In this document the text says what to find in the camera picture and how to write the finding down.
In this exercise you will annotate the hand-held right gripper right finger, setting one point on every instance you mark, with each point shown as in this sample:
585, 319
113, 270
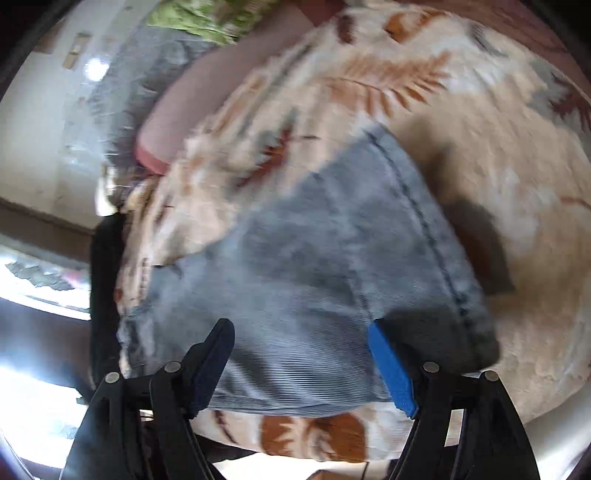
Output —
392, 364

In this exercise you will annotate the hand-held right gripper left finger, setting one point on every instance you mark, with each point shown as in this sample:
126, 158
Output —
208, 369

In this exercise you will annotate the grey-blue denim pants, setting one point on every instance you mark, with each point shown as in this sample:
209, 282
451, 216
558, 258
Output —
314, 258

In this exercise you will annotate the dark cloth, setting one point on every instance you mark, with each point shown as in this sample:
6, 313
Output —
104, 277

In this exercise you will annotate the stained glass window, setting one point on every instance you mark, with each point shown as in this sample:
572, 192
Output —
37, 277

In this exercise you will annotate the leaf printed blanket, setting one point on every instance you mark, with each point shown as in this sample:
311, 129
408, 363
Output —
461, 138

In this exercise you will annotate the grey quilted pillow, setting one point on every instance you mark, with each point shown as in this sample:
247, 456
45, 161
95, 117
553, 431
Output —
134, 78

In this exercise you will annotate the green patterned quilt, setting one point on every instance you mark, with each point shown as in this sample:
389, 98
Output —
198, 18

